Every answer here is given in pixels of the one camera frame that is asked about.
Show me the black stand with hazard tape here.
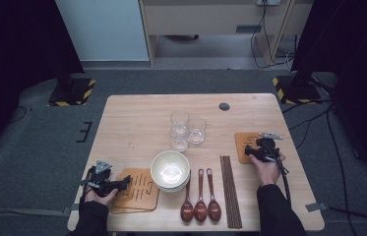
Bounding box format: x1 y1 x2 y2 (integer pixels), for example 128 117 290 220
47 62 97 107
272 58 323 106

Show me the black hanging cable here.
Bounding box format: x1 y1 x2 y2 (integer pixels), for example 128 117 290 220
250 0 293 70

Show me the carved wooden coaster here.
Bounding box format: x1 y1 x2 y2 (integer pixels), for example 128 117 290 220
234 132 264 165
113 167 160 211
111 203 157 215

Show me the row of brown chopsticks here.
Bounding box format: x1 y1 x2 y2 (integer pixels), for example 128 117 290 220
219 154 243 229

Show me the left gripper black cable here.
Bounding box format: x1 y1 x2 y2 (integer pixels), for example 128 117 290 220
80 166 94 214

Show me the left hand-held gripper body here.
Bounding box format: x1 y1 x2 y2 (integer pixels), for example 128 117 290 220
80 160 126 198

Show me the person's right hand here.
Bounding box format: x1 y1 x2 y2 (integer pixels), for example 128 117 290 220
249 151 286 187

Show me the black curtain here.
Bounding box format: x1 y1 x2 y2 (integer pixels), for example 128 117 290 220
290 0 367 185
0 0 86 165

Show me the clear drinking glass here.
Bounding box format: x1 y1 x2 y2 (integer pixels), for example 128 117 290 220
188 117 208 146
170 110 191 131
168 125 191 153

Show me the light wooden desk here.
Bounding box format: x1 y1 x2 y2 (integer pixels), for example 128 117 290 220
138 0 315 68

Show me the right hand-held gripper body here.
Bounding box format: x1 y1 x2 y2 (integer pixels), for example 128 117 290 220
252 132 283 163

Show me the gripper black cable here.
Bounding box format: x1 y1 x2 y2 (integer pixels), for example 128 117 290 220
268 141 293 205
80 166 94 214

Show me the grey desk handle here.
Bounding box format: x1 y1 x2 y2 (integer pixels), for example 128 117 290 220
235 24 263 33

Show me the person's left hand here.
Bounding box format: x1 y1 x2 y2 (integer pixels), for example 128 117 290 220
84 188 120 207

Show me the brown wooden spoon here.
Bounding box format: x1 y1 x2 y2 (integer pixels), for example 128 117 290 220
193 168 209 223
180 170 195 223
206 167 222 222

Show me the black floor cable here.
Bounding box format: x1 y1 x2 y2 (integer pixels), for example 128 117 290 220
7 104 33 125
327 206 367 227
325 104 357 236
281 98 334 116

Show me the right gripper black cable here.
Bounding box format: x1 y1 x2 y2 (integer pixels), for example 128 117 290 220
268 141 293 205

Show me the white panel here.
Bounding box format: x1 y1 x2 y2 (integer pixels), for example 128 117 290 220
55 0 150 62

